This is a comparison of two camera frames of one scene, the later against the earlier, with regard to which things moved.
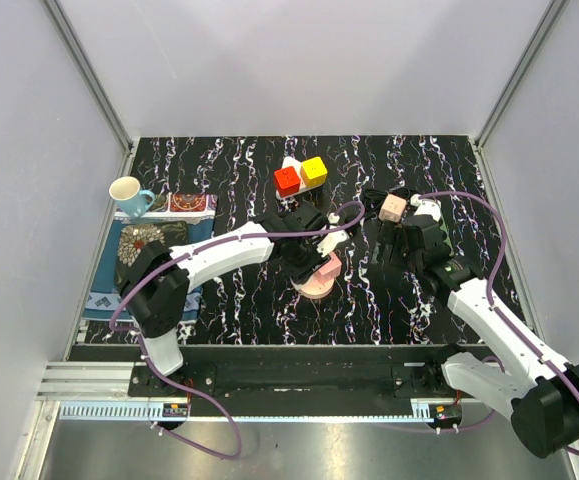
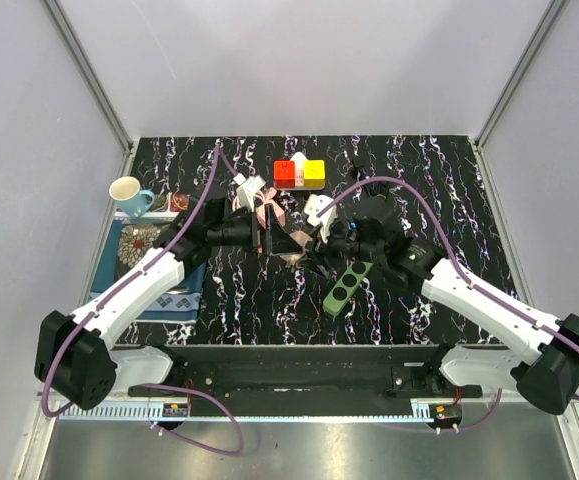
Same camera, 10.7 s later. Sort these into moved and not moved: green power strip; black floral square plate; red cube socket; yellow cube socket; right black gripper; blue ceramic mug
Moved: red cube socket; green power strip; right black gripper
Not moved: black floral square plate; blue ceramic mug; yellow cube socket
